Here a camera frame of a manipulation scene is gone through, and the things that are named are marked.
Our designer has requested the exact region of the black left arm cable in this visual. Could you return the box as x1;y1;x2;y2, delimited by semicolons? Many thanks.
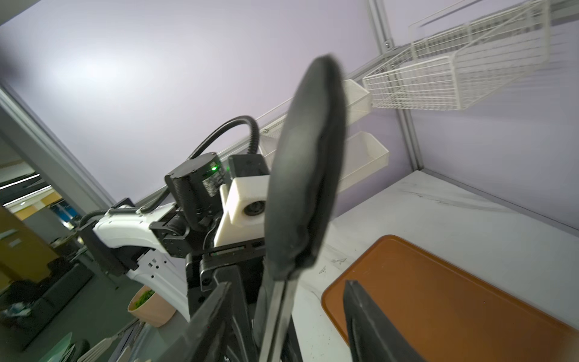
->
76;115;262;227

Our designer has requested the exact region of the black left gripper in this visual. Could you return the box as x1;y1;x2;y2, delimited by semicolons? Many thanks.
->
195;55;347;361

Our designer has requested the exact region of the white wire basket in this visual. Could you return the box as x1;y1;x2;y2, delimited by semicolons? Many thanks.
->
363;1;551;111

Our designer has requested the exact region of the white mesh lower shelf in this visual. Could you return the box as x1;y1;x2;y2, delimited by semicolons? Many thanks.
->
259;131;389;193

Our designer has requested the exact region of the pink plant pot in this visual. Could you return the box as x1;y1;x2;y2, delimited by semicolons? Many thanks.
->
128;286;176;328

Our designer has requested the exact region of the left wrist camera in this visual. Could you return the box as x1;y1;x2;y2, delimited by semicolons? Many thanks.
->
164;152;270;247

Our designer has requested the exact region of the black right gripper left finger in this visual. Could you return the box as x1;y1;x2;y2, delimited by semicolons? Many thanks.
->
158;282;232;362

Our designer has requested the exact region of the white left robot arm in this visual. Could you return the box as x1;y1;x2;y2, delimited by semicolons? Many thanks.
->
80;55;347;361

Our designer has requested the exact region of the brown plastic tray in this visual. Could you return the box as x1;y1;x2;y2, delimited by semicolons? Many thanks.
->
321;235;578;361

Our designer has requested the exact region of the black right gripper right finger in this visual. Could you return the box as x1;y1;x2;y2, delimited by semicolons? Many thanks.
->
343;281;424;362

